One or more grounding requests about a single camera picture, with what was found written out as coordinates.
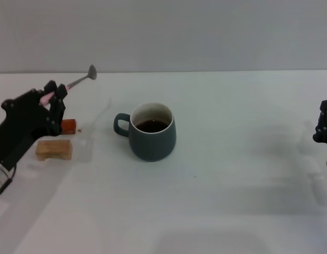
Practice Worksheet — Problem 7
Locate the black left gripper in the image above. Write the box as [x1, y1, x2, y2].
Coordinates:
[0, 81, 68, 170]

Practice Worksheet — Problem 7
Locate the pink handled metal spoon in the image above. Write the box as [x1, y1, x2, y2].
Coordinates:
[40, 64, 98, 107]

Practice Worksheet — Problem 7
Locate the dark grey ceramic cup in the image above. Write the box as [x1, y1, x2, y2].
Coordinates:
[113, 102, 177, 162]

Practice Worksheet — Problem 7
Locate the red-brown wooden block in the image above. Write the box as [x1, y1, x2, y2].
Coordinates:
[60, 119, 77, 135]

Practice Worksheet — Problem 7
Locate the light wooden block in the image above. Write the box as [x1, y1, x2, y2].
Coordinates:
[35, 140, 73, 161]

